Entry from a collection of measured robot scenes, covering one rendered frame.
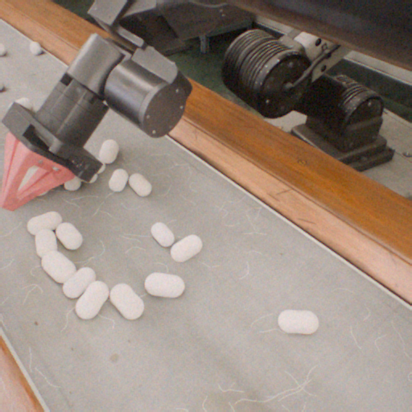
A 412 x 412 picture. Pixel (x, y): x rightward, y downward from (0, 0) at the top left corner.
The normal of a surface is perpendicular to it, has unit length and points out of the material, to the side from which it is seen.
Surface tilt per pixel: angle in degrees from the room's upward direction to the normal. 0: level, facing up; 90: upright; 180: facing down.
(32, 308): 0
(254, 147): 0
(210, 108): 0
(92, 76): 56
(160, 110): 96
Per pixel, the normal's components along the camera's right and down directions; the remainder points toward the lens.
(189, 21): 0.00, 0.97
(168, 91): 0.73, 0.55
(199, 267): 0.04, -0.75
